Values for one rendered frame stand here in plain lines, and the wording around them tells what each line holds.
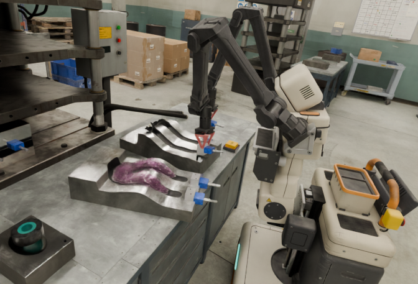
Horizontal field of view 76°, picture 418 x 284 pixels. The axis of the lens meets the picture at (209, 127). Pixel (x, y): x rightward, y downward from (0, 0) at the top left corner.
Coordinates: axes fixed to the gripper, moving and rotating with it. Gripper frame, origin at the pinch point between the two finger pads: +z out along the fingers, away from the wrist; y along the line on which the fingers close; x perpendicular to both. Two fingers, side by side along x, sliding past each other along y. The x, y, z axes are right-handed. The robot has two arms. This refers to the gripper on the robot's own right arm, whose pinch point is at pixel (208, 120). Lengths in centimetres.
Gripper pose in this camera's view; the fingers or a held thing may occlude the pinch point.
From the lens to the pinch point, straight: 160.9
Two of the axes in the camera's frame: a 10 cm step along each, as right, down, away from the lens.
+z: -1.0, 9.0, 4.2
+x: 8.9, 2.7, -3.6
